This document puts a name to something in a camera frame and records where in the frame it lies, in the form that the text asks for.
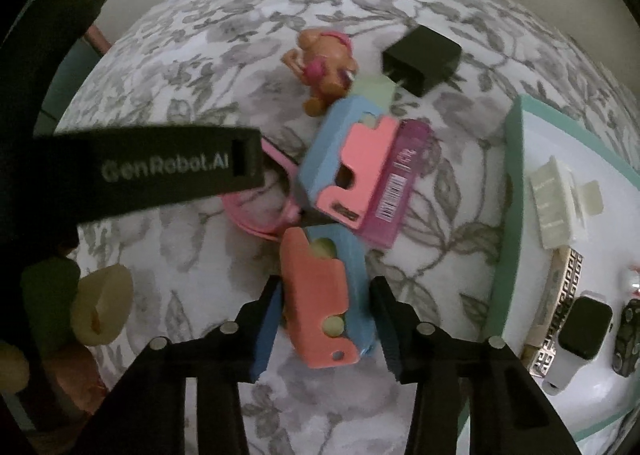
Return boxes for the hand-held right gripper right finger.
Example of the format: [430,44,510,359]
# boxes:
[369,276,583,455]

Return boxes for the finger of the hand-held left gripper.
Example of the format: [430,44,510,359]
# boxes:
[0,0,127,146]

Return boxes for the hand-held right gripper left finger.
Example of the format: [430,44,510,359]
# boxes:
[90,275,286,455]

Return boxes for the small orange and blue block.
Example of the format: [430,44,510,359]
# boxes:
[279,225,377,369]

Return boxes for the pink toy glasses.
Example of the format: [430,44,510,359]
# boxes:
[220,140,303,241]

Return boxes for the purple plastic case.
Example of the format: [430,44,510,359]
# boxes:
[360,118,433,248]

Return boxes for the gold patterned bracelet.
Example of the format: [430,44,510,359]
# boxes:
[522,247,586,378]

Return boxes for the pink toy dog figure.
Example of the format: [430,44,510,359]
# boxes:
[282,28,358,117]

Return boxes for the white ribbed plastic piece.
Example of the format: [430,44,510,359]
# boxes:
[527,158,588,251]

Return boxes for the white tray with teal rim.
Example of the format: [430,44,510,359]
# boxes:
[485,95,640,441]

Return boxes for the black toy car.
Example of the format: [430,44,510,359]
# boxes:
[612,300,640,378]

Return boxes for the black charger adapter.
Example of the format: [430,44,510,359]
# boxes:
[382,25,462,97]

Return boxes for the teal furniture with pink edge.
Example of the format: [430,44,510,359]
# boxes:
[42,25,112,131]

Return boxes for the beige tape roll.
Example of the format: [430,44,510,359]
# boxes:
[70,264,134,347]

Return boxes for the dark green round object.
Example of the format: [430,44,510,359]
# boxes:
[20,257,81,353]

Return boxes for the large blue and pink block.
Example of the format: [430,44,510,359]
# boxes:
[295,95,401,231]

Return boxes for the light green eraser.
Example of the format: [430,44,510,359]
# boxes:
[357,78,397,108]

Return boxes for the small cream plastic piece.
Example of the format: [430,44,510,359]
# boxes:
[577,180,606,216]

